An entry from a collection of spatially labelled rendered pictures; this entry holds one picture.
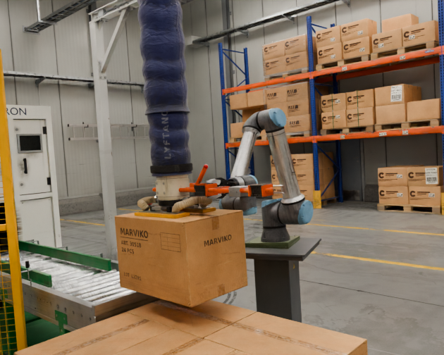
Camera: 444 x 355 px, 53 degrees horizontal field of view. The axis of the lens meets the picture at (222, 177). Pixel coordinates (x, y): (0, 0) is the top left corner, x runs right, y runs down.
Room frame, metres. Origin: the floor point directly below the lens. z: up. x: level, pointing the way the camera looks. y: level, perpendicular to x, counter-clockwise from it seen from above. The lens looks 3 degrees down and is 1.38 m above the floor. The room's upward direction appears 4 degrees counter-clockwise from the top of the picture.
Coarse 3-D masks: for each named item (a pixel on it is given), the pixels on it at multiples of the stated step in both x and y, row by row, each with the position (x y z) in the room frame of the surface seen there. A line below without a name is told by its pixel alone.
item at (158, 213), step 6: (150, 210) 2.36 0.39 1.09; (156, 210) 2.38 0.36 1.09; (162, 210) 2.37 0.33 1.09; (168, 210) 2.26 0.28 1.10; (150, 216) 2.31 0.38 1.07; (156, 216) 2.27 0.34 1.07; (162, 216) 2.24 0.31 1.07; (168, 216) 2.20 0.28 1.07; (174, 216) 2.17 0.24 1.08; (180, 216) 2.20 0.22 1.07
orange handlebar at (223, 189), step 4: (192, 184) 2.55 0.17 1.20; (180, 188) 2.31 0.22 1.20; (184, 188) 2.29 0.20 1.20; (188, 188) 2.27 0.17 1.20; (192, 188) 2.25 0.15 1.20; (208, 188) 2.17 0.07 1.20; (212, 188) 2.15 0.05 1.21; (216, 188) 2.13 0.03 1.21; (220, 188) 2.12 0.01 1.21; (224, 188) 2.10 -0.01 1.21; (240, 188) 2.03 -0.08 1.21; (244, 188) 2.02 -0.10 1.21; (268, 188) 1.94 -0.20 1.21; (272, 188) 1.95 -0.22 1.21; (216, 192) 2.14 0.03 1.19; (220, 192) 2.12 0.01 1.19; (224, 192) 2.12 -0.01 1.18; (228, 192) 2.09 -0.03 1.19; (244, 192) 2.02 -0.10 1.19; (268, 192) 1.93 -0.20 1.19
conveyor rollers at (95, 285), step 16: (32, 256) 3.95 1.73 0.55; (48, 256) 3.94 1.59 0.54; (48, 272) 3.38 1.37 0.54; (64, 272) 3.38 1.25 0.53; (80, 272) 3.29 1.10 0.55; (96, 272) 3.28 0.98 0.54; (112, 272) 3.27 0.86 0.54; (64, 288) 2.91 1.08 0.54; (80, 288) 2.89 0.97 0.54; (96, 288) 2.87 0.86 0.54; (112, 288) 2.86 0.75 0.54
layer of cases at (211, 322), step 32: (128, 320) 2.25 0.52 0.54; (160, 320) 2.22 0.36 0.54; (192, 320) 2.19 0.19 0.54; (224, 320) 2.17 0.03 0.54; (256, 320) 2.14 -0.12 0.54; (288, 320) 2.12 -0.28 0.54; (32, 352) 1.93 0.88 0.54; (64, 352) 1.91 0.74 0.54; (96, 352) 1.89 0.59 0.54; (128, 352) 1.87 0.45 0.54; (160, 352) 1.85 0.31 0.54; (192, 352) 1.83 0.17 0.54; (224, 352) 1.82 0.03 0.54; (256, 352) 1.80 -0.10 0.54; (288, 352) 1.78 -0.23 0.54; (320, 352) 1.76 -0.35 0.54; (352, 352) 1.76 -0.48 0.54
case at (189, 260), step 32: (128, 224) 2.36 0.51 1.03; (160, 224) 2.16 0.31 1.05; (192, 224) 2.06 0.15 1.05; (224, 224) 2.21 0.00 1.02; (128, 256) 2.37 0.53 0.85; (160, 256) 2.17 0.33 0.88; (192, 256) 2.05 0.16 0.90; (224, 256) 2.20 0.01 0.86; (128, 288) 2.39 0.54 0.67; (160, 288) 2.19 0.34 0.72; (192, 288) 2.04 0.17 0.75; (224, 288) 2.19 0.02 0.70
